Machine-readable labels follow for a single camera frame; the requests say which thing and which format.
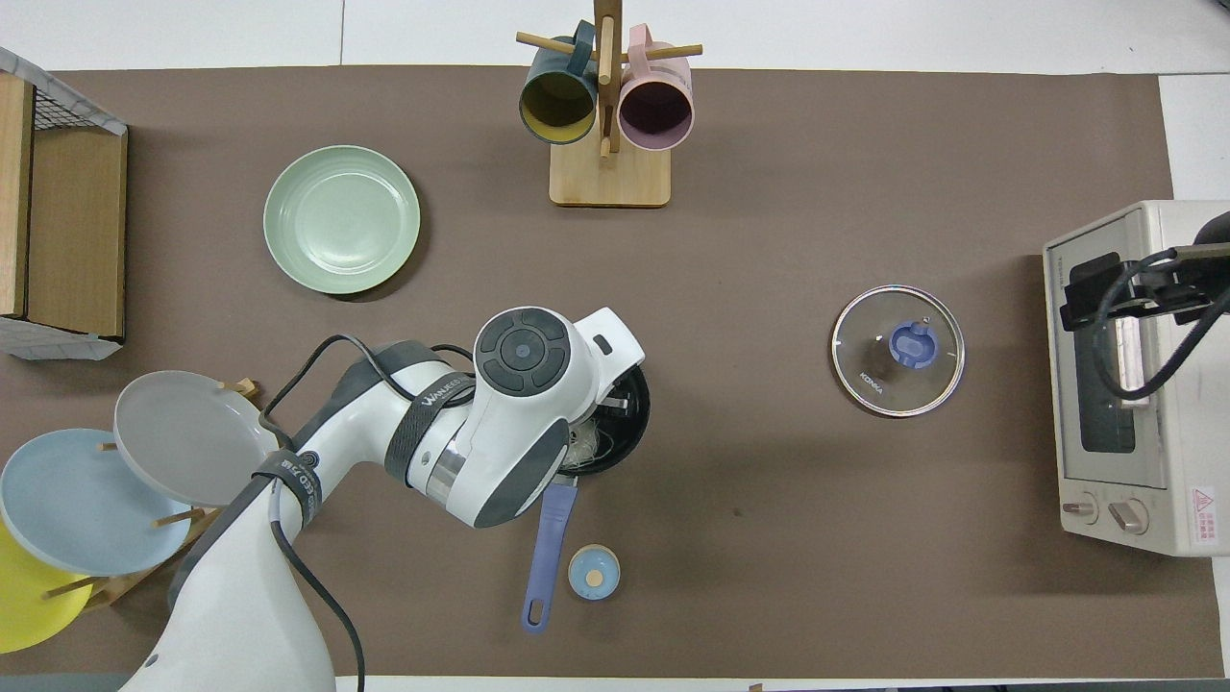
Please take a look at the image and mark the white toaster oven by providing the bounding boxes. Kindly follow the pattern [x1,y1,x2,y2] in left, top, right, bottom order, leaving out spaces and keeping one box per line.
[1043,200,1230,558]

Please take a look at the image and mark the white patterned bag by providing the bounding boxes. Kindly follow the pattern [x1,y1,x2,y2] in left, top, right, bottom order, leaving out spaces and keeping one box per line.
[0,315,124,362]

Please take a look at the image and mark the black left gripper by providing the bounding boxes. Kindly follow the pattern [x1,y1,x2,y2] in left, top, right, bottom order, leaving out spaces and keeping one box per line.
[598,368,645,418]

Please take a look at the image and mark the clear vermicelli noodles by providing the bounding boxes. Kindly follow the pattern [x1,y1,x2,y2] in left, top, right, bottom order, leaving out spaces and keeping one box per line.
[565,421,604,472]

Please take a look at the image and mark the green plate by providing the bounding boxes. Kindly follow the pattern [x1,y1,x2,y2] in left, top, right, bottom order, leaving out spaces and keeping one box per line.
[263,145,422,295]

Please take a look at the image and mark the light blue plate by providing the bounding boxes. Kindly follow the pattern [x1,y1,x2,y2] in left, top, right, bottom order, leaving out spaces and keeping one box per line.
[0,429,193,578]

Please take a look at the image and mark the light wooden shelf board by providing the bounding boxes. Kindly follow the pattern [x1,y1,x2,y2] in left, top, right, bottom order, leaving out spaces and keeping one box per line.
[0,75,36,318]

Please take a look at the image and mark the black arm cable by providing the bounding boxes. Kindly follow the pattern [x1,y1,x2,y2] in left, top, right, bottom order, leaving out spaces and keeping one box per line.
[1094,248,1230,401]
[255,334,477,692]

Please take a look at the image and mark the brown table mat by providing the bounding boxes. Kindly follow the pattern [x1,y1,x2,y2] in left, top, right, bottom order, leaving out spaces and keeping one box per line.
[0,65,1223,679]

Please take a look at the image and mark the glass lid blue knob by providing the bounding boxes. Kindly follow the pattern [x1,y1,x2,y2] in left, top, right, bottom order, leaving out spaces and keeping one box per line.
[831,284,967,419]

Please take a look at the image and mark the black wire basket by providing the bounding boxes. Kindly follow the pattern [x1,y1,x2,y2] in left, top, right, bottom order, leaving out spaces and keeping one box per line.
[0,46,129,137]

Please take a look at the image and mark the pink mug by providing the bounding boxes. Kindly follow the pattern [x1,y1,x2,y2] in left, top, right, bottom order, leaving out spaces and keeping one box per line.
[618,24,695,152]

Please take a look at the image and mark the dark teal mug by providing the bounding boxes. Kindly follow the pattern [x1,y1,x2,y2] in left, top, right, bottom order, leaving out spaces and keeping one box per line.
[519,21,599,145]

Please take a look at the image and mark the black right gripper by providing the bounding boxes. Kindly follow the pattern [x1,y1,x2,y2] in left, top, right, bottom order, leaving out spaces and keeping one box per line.
[1060,245,1230,330]

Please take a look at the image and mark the dark blue saucepan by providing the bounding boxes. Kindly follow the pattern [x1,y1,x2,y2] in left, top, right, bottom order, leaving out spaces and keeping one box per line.
[522,360,652,635]

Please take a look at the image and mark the wooden plate rack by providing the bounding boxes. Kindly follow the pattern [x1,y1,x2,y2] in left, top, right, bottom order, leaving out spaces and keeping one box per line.
[43,378,260,611]

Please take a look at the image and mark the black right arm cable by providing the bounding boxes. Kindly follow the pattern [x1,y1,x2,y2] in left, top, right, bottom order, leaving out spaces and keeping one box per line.
[1094,248,1230,401]

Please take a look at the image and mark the wooden mug tree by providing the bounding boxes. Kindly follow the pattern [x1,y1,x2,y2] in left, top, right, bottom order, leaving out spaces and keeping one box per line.
[516,0,703,209]

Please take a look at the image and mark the brown wooden shelf board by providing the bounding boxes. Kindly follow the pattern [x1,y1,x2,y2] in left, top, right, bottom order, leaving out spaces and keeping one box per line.
[27,130,128,339]

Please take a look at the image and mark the grey plate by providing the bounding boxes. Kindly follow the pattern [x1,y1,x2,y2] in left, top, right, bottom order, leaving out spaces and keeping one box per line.
[113,371,282,508]

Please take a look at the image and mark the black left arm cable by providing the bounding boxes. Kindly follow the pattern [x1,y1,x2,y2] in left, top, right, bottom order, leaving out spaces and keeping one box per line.
[255,334,477,692]

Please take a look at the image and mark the yellow plate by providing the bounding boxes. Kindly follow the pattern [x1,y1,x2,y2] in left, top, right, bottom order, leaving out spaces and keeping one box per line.
[0,519,94,655]

